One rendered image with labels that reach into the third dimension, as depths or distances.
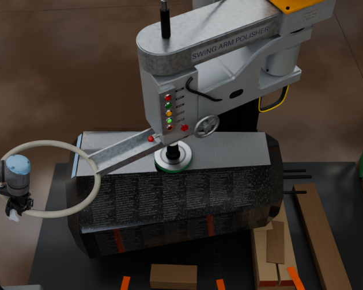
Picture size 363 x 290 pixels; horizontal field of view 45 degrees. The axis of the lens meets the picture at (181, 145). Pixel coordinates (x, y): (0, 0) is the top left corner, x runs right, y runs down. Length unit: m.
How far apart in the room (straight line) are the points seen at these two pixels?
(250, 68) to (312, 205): 1.45
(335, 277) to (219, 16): 1.87
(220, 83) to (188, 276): 1.34
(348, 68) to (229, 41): 2.70
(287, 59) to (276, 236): 1.22
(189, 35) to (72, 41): 3.00
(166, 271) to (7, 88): 2.43
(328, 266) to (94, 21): 3.42
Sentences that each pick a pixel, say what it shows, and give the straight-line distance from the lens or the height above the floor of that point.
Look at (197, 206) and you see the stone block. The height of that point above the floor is 0.67.
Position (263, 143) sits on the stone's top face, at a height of 0.82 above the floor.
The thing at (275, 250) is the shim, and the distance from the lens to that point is 2.96.
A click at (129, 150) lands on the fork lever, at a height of 1.05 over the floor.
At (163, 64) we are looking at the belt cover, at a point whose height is 1.64.
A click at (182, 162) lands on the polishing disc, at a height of 0.87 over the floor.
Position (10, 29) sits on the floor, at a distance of 5.20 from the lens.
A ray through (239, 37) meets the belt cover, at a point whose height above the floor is 1.64.
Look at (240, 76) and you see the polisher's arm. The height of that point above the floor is 1.39.
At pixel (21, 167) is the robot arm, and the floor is 1.46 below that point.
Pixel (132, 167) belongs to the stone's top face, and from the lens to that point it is 2.53.
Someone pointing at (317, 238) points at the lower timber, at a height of 0.09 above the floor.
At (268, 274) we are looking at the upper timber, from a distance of 2.90.
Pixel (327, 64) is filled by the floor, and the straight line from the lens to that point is 4.54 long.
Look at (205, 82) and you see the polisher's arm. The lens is 2.14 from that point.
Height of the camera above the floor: 2.85
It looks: 51 degrees down
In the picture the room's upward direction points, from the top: 2 degrees counter-clockwise
